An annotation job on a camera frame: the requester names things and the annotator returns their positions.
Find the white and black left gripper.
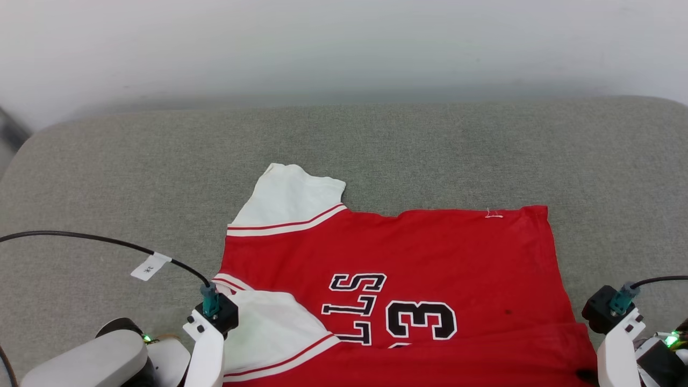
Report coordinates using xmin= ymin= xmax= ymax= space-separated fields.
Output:
xmin=183 ymin=309 xmax=227 ymax=387

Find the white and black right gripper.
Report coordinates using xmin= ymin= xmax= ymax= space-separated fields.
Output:
xmin=596 ymin=306 xmax=687 ymax=387

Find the red and white jersey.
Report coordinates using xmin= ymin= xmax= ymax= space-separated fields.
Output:
xmin=212 ymin=162 xmax=600 ymax=387

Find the grey fabric sofa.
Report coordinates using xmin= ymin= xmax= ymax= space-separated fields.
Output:
xmin=0 ymin=96 xmax=688 ymax=387

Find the grey metal bar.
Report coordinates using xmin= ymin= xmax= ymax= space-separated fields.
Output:
xmin=0 ymin=106 xmax=31 ymax=156

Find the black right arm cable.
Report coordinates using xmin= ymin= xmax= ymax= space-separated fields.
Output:
xmin=608 ymin=275 xmax=688 ymax=317

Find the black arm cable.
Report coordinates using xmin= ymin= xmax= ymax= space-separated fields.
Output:
xmin=0 ymin=230 xmax=222 ymax=319
xmin=608 ymin=275 xmax=688 ymax=317

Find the white cable label tag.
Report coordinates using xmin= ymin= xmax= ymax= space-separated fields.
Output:
xmin=130 ymin=252 xmax=173 ymax=282

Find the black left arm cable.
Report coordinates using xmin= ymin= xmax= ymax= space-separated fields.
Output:
xmin=0 ymin=230 xmax=222 ymax=319

